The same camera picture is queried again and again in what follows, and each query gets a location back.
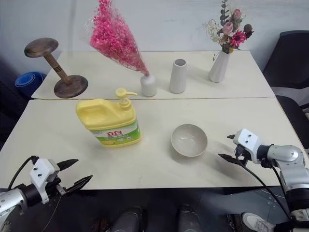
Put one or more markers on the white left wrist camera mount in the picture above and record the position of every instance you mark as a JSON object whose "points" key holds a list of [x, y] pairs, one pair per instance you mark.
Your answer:
{"points": [[41, 171]]}

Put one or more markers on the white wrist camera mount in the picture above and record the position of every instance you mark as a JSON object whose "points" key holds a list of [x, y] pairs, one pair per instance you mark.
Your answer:
{"points": [[41, 171], [248, 145]]}

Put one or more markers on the blue round container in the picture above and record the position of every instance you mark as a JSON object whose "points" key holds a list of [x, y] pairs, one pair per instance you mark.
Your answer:
{"points": [[27, 82]]}

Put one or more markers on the dark wooden hat stand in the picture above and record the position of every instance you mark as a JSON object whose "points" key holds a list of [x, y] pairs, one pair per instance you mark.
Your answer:
{"points": [[70, 86]]}

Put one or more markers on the dark rounded shape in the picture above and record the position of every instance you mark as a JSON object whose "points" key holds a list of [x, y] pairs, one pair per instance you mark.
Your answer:
{"points": [[189, 220], [128, 221]]}

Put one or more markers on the white ribbed vase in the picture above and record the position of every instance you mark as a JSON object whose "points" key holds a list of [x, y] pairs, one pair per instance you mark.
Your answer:
{"points": [[218, 70]]}

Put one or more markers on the mixed dried flower bouquet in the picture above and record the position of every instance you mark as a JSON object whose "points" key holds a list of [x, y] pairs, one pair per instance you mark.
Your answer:
{"points": [[235, 36]]}

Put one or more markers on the white sneaker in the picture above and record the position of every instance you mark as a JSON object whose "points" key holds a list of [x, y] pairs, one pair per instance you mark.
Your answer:
{"points": [[256, 222]]}

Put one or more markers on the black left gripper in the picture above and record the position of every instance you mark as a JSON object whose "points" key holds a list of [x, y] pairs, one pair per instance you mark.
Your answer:
{"points": [[60, 183]]}

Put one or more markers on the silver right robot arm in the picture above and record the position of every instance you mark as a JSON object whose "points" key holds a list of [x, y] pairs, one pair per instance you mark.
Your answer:
{"points": [[287, 159]]}

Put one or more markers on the pink dried flower bouquet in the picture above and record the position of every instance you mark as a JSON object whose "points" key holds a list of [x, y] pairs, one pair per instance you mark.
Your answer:
{"points": [[114, 38]]}

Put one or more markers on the small round white vase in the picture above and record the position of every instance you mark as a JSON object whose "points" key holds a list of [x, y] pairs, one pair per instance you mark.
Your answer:
{"points": [[149, 85]]}

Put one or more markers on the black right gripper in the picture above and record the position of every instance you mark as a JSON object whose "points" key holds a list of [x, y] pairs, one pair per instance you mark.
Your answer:
{"points": [[242, 154]]}

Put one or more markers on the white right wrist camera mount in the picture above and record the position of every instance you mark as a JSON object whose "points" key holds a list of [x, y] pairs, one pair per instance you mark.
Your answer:
{"points": [[248, 145]]}

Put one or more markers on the tall white cylinder vase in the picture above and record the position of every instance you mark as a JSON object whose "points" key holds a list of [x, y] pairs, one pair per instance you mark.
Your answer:
{"points": [[178, 77]]}

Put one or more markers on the beige ceramic bowl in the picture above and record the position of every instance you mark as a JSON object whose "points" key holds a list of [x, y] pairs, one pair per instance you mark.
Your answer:
{"points": [[189, 141]]}

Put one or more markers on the yellow detergent bottle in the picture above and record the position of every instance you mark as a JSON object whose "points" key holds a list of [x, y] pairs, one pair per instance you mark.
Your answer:
{"points": [[109, 118]]}

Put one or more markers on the black chair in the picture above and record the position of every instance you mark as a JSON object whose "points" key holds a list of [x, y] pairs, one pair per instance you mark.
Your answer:
{"points": [[289, 62]]}

